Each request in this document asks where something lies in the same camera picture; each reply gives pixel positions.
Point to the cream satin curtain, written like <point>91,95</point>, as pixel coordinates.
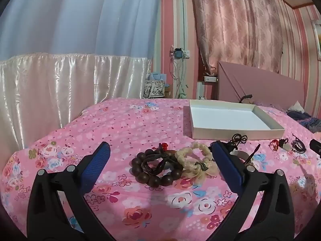
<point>42,92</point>

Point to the blue sheer curtain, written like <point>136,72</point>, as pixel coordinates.
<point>102,27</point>

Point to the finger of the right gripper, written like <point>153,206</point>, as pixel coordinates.
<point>315,146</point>

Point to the pink headboard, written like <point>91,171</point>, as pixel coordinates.
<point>236,80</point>

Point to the framed wall picture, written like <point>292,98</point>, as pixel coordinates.
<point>316,30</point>

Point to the pink patterned curtain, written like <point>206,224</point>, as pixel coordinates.
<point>246,32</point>

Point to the red string charm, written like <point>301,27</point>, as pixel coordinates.
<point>278,143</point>

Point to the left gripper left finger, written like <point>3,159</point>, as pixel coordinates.
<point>46,218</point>

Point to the black hair claw clip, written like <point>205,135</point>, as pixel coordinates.
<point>165,158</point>

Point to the wall socket with chargers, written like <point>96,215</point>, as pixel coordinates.
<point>179,53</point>

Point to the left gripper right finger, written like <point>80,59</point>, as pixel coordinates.
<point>274,219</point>

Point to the pink floral bed sheet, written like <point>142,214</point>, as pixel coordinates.
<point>187,200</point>

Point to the white strap wrist watch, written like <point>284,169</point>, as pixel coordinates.
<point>247,158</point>

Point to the dark crumpled blanket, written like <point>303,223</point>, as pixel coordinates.
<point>297,113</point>

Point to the white shallow cardboard tray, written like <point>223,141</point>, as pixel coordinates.
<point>220,120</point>

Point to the patterned tote bag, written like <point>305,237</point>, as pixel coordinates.
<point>155,85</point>

